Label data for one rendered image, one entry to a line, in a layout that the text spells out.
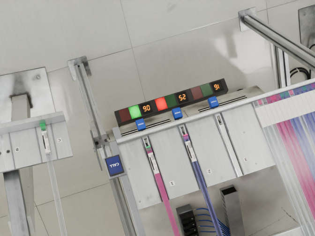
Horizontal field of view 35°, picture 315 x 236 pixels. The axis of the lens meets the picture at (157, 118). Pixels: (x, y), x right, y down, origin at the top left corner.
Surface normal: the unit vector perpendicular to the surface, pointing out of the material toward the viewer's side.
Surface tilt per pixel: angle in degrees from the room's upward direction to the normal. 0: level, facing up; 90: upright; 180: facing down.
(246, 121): 42
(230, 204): 0
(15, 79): 0
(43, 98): 0
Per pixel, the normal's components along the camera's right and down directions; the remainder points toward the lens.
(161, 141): 0.04, -0.25
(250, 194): 0.24, 0.43
